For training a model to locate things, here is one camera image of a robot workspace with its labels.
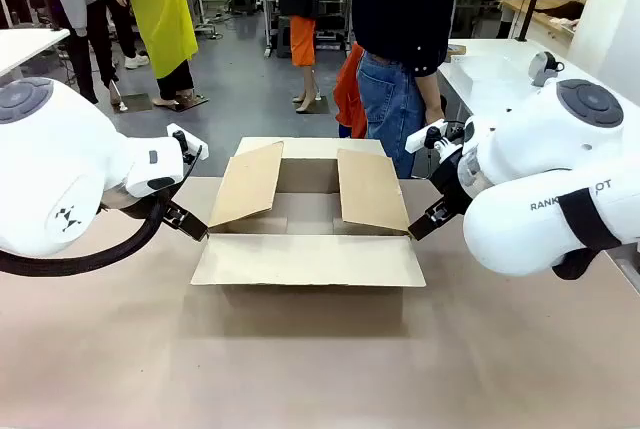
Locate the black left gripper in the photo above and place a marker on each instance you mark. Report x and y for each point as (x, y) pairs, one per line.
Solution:
(169, 213)

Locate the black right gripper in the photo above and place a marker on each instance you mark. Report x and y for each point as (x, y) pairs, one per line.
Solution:
(450, 184)

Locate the brown cardboard box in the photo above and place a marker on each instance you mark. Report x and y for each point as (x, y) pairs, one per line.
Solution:
(300, 264)

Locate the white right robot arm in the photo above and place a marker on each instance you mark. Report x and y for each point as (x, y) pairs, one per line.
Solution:
(525, 149)

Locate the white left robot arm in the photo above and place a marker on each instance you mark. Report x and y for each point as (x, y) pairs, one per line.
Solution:
(50, 164)

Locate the person's left forearm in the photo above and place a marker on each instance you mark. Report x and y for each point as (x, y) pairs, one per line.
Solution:
(429, 91)

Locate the small flat box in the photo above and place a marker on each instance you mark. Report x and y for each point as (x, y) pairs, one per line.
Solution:
(456, 49)

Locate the person's left hand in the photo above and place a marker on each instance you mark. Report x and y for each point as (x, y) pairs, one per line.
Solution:
(436, 115)

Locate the orange garment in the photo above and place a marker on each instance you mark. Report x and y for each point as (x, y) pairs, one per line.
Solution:
(350, 94)

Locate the gray handheld device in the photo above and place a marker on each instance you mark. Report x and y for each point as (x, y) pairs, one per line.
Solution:
(540, 69)

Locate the gray plastic stool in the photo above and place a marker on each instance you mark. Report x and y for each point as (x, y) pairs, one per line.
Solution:
(284, 36)

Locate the person in dark sweater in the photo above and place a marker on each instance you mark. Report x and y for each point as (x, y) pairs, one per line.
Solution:
(400, 9)

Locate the figure in yellow apron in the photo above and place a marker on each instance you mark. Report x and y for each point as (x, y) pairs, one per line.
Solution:
(160, 14)

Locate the figure in orange skirt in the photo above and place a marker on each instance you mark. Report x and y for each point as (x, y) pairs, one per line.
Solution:
(302, 39)

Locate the wooden table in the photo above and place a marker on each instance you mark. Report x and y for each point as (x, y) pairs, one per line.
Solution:
(550, 9)

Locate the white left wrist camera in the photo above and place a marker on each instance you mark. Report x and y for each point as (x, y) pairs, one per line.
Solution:
(196, 143)

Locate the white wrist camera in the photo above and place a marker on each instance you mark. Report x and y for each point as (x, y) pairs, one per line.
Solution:
(196, 143)
(425, 135)

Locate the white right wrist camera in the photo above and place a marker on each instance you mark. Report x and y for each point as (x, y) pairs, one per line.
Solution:
(425, 135)

